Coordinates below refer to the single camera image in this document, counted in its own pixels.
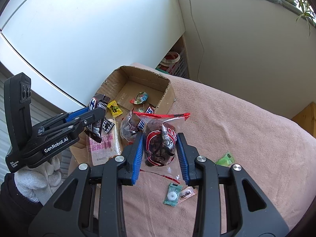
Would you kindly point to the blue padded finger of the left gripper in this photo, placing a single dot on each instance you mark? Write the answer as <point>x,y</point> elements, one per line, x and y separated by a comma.
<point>72,115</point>

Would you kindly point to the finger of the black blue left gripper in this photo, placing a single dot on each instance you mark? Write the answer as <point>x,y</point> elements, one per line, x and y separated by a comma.
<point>90,201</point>

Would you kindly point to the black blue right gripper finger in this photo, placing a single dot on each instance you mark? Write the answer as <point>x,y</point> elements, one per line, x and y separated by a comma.
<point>249,212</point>

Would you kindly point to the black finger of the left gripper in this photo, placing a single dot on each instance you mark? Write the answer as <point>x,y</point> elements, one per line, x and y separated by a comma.
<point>73,128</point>

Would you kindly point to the black white patterned candy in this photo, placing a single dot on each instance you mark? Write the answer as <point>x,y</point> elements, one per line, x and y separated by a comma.
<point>107,125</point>

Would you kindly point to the packaged white bread slice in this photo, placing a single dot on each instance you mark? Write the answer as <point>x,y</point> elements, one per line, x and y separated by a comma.
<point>109,147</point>

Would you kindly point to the yellow candy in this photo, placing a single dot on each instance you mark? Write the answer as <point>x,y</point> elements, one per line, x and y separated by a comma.
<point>114,109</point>

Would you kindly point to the red clear date snack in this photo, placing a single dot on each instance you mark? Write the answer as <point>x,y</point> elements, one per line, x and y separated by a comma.
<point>128,128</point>

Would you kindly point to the Snickers chocolate bar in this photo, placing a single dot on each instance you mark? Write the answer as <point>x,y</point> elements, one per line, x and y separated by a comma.
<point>141,124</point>

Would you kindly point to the red clear dark snack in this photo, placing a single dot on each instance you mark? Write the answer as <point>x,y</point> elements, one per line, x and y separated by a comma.
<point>160,136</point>

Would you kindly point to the green cube candy clear wrapper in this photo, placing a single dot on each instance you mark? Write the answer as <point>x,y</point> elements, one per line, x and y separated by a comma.
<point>141,109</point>

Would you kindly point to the white gloved left hand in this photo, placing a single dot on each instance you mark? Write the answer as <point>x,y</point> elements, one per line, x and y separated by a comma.
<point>39,184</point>

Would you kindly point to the pink small sachet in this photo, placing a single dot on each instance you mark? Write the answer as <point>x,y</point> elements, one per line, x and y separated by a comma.
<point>186,193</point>

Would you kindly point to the brown cardboard box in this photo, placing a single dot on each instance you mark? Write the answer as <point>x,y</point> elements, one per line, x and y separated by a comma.
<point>127,89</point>

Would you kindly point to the pink table cloth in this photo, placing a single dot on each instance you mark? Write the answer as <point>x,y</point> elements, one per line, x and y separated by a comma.
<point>277,153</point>

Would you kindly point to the red jelly cup in box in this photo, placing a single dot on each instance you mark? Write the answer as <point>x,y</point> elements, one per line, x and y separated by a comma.
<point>140,98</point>

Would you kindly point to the white basket with red item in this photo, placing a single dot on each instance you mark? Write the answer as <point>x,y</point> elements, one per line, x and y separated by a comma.
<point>174,63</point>

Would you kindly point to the teal ring mint candy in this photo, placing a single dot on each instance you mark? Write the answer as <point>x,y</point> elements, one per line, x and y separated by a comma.
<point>172,195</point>

